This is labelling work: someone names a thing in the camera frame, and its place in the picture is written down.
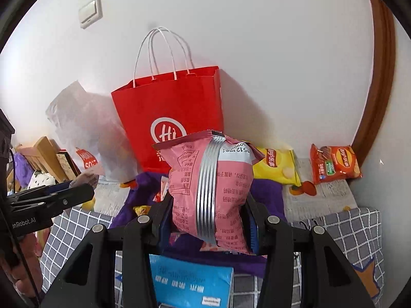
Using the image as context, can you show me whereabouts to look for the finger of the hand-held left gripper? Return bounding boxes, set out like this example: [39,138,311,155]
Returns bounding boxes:
[6,181,73,200]
[6,183,95,219]

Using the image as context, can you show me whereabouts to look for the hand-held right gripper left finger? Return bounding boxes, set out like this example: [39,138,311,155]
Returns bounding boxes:
[40,196,174,308]

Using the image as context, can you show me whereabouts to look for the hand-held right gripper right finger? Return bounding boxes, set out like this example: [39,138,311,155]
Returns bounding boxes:
[246,196,376,308]

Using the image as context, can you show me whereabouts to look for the pale pink snack bag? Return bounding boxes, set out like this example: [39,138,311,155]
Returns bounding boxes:
[69,171,101,189]

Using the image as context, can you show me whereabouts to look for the purple fabric basket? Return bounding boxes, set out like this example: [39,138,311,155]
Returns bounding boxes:
[112,171,286,278]

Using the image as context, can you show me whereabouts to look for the person's left hand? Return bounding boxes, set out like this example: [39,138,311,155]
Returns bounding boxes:
[0,231,44,300]

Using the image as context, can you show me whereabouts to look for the white spotted cloth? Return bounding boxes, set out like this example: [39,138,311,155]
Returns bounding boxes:
[27,171,57,190]

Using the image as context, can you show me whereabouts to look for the wooden headboard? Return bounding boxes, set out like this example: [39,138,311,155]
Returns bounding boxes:
[14,136,61,180]

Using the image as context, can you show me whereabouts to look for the blue tissue pack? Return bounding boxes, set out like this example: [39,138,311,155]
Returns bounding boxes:
[149,254,234,308]

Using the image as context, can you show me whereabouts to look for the white plastic shopping bag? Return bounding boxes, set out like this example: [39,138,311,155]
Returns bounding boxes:
[45,80,142,183]

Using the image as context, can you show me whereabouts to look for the yellow chips bag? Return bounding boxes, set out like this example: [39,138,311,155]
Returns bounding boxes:
[252,148,302,187]

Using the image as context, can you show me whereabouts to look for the grey checked blanket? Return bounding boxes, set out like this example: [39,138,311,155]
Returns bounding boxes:
[40,207,386,308]

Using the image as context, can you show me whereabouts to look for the orange chips bag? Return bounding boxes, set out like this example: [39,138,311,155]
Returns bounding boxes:
[310,144,363,186]

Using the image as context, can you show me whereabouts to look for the red paper bag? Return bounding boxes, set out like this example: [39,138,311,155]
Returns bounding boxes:
[111,27,224,174]

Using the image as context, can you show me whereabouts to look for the white light switch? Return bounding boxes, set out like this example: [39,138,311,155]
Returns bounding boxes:
[78,0,103,29]

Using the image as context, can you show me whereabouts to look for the brown wooden door frame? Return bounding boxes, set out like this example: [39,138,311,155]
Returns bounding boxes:
[351,0,396,167]

